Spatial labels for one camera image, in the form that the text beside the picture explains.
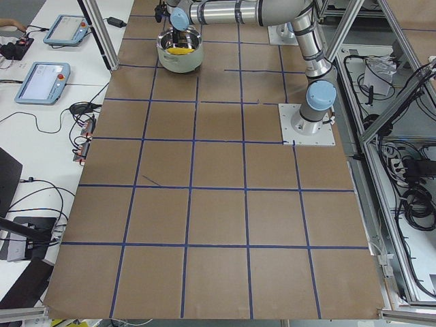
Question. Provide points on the teach pendant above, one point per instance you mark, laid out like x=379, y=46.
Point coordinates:
x=43, y=84
x=67, y=30

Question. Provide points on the pale green cooking pot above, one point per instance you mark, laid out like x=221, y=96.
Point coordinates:
x=180, y=63

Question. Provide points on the black monitor stand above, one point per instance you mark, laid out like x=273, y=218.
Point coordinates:
x=27, y=238

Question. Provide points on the aluminium side frame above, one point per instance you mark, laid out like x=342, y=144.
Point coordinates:
x=385, y=56

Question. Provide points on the far teach pendant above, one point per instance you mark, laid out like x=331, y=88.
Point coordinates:
x=67, y=30

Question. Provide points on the black power adapter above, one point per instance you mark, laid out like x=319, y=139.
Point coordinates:
x=116, y=22

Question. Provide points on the near teach pendant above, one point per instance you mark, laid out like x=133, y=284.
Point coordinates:
x=43, y=84

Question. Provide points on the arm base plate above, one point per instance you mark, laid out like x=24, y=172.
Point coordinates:
x=299, y=132
x=275, y=40

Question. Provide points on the grey usb hub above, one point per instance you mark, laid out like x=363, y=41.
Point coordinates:
x=82, y=142

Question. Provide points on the yellow corn cob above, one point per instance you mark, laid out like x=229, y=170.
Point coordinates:
x=179, y=51

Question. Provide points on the aluminium frame post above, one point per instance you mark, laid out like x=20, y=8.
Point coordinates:
x=100, y=33

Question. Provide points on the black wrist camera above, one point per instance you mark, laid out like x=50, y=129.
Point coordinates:
x=161, y=11

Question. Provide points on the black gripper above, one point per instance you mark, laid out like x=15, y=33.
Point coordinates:
x=176, y=37

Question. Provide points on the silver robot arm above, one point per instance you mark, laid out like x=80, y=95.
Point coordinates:
x=285, y=32
x=321, y=92

